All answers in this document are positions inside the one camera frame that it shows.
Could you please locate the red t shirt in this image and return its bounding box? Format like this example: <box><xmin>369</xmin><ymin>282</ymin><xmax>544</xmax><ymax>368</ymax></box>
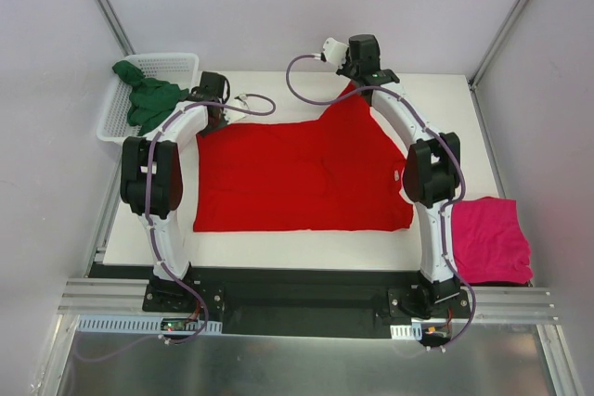
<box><xmin>193</xmin><ymin>85</ymin><xmax>414</xmax><ymax>233</ymax></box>

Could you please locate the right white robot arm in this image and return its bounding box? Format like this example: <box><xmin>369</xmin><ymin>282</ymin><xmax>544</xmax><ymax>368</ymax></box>
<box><xmin>322</xmin><ymin>34</ymin><xmax>466</xmax><ymax>319</ymax></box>

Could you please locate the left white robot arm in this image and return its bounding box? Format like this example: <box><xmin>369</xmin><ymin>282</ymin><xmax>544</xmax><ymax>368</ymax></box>
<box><xmin>120</xmin><ymin>71</ymin><xmax>230</xmax><ymax>312</ymax></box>

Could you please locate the white plastic basket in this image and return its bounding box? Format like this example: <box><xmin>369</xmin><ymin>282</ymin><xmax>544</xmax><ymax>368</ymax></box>
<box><xmin>97</xmin><ymin>53</ymin><xmax>200</xmax><ymax>146</ymax></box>

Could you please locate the green t shirt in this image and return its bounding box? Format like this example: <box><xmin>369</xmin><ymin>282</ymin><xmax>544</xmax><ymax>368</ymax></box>
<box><xmin>112</xmin><ymin>60</ymin><xmax>189</xmax><ymax>135</ymax></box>

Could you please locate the pink folded t shirt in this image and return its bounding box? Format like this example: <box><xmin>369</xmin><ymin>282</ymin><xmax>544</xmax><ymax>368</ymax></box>
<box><xmin>452</xmin><ymin>197</ymin><xmax>534</xmax><ymax>285</ymax></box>

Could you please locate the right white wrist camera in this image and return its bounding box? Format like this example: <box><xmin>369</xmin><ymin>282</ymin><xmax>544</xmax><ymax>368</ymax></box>
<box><xmin>319</xmin><ymin>37</ymin><xmax>349</xmax><ymax>68</ymax></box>

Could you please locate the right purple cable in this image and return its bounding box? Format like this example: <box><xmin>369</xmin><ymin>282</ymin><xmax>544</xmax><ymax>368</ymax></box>
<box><xmin>285</xmin><ymin>53</ymin><xmax>477</xmax><ymax>360</ymax></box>

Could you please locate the left aluminium corner post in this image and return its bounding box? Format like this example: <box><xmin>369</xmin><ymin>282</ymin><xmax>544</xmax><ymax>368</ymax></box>
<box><xmin>69</xmin><ymin>0</ymin><xmax>136</xmax><ymax>57</ymax></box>

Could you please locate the aluminium corner post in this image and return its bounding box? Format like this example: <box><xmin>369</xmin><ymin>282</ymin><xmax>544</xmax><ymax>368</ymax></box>
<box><xmin>469</xmin><ymin>0</ymin><xmax>532</xmax><ymax>92</ymax></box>
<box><xmin>69</xmin><ymin>0</ymin><xmax>136</xmax><ymax>57</ymax></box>

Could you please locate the aluminium frame rail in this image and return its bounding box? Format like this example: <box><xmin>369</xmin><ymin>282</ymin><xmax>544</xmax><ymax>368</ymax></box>
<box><xmin>57</xmin><ymin>278</ymin><xmax>562</xmax><ymax>325</ymax></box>

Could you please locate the right aluminium corner post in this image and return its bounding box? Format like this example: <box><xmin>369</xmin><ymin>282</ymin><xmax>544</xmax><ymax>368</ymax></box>
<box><xmin>469</xmin><ymin>0</ymin><xmax>532</xmax><ymax>92</ymax></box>

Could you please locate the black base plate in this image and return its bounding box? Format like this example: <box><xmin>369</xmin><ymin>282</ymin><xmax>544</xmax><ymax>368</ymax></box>
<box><xmin>90</xmin><ymin>265</ymin><xmax>476</xmax><ymax>346</ymax></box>

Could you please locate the left white cable duct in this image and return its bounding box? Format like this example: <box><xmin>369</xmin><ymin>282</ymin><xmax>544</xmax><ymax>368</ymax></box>
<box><xmin>78</xmin><ymin>315</ymin><xmax>223</xmax><ymax>336</ymax></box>

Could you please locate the white cable duct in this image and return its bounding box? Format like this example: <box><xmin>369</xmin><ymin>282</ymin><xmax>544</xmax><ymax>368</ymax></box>
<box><xmin>78</xmin><ymin>315</ymin><xmax>223</xmax><ymax>336</ymax></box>
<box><xmin>390</xmin><ymin>323</ymin><xmax>422</xmax><ymax>341</ymax></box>

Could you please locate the right white cable duct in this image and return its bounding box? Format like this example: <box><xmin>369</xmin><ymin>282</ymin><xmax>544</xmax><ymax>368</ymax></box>
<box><xmin>390</xmin><ymin>323</ymin><xmax>422</xmax><ymax>341</ymax></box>

